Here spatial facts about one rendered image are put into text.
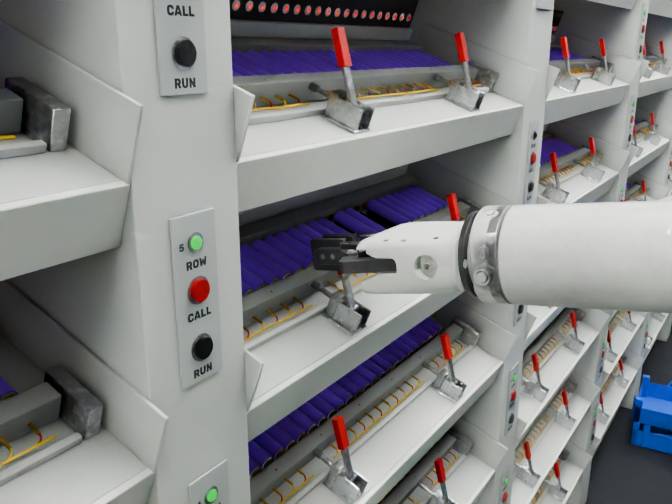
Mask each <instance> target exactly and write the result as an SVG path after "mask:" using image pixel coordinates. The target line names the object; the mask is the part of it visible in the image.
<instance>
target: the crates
mask: <svg viewBox="0 0 672 504"><path fill-rule="evenodd" d="M649 380H650V376H649V375H645V374H644V375H643V381H642V385H641V388H640V392H639V395H638V396H636V395H634V400H633V407H632V414H631V416H632V420H633V428H632V435H631V442H630V444H633V445H637V446H641V447H645V448H649V449H653V450H657V451H661V452H665V453H669V454H672V381H671V382H670V383H669V384H668V385H667V386H665V385H661V384H656V383H651V382H649Z"/></svg>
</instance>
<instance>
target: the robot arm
mask: <svg viewBox="0 0 672 504"><path fill-rule="evenodd" d="M310 244H311V252H312V259H313V266H314V269H315V270H322V271H341V274H360V273H378V274H377V275H375V276H373V277H371V278H369V279H367V280H365V281H363V282H361V285H362V286H361V290H362V291H363V292H365V293H369V294H432V293H448V292H457V291H463V290H466V292H467V293H468V294H469V295H470V296H472V297H478V298H479V299H480V300H481V301H482V302H485V303H499V304H516V305H533V306H550V307H567V308H585V309H602V310H619V311H636V312H653V313H671V314H672V195H670V196H667V197H664V198H661V199H658V200H655V201H634V202H600V203H565V204H531V205H495V206H485V207H483V208H482V209H481V210H480V211H473V212H471V213H470V214H469V215H468V216H467V218H466V219H465V221H464V222H457V221H428V222H411V223H404V224H400V225H397V226H394V227H392V228H389V229H387V230H384V231H382V232H380V233H377V234H362V235H359V240H358V235H357V234H325V235H323V237H322V238H315V239H312V240H311V241H310Z"/></svg>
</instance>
